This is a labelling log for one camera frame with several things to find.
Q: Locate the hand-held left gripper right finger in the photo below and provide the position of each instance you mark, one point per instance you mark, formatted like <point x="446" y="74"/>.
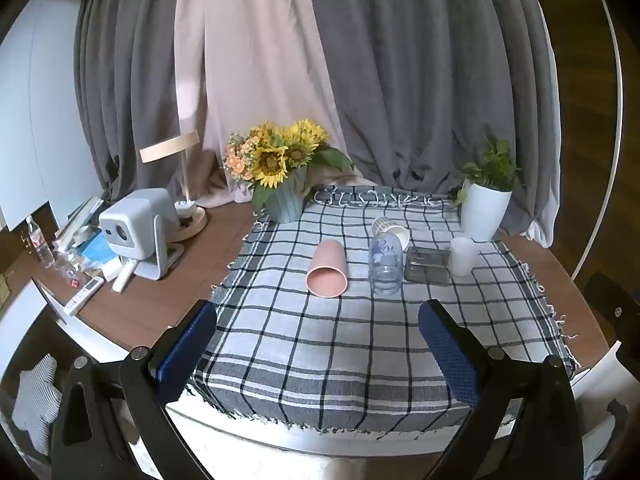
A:
<point x="452" y="355"/>

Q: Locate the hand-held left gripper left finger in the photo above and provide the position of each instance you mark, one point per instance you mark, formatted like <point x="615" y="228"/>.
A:
<point x="182" y="355"/>

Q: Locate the pink cup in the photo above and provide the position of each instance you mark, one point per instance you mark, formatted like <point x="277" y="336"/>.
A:
<point x="327" y="272"/>

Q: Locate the white frosted cup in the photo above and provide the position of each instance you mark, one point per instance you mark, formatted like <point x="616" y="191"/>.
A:
<point x="462" y="255"/>

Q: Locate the clear glass cup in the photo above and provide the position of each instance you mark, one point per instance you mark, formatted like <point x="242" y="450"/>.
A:
<point x="385" y="265"/>

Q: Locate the striped paper cup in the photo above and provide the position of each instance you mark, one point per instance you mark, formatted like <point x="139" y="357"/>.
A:
<point x="389" y="228"/>

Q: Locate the checked tablecloth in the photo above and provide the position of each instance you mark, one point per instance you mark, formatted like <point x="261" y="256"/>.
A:
<point x="380" y="330"/>

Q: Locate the grey glass tray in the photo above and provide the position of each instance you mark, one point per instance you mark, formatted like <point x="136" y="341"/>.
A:
<point x="426" y="265"/>

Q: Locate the white remote control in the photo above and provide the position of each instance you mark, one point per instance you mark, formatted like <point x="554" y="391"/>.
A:
<point x="122" y="276"/>
<point x="85" y="295"/>

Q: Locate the blue packet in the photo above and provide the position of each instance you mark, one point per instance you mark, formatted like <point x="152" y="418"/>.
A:
<point x="100" y="255"/>

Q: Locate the white projector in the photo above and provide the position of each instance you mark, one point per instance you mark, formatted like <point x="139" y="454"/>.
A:
<point x="137" y="230"/>

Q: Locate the striped star cushion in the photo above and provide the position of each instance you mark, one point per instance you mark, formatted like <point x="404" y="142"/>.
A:
<point x="35" y="400"/>

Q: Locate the white pot with green plant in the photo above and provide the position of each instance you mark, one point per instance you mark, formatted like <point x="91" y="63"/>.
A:
<point x="486" y="195"/>

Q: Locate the black chair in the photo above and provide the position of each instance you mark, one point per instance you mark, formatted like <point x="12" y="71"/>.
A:
<point x="612" y="310"/>

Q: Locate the clear plastic bottle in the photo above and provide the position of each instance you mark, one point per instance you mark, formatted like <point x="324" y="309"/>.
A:
<point x="39" y="240"/>

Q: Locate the wooden desk lamp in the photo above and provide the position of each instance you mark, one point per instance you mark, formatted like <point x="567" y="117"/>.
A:
<point x="175" y="170"/>

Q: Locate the sunflower bouquet in blue vase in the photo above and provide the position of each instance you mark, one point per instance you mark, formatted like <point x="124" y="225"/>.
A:
<point x="280" y="170"/>

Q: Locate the grey curtain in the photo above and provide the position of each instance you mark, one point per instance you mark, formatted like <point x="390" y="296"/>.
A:
<point x="430" y="70"/>
<point x="127" y="80"/>

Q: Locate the pink curtain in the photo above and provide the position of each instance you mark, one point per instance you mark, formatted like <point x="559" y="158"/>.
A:
<point x="250" y="80"/>

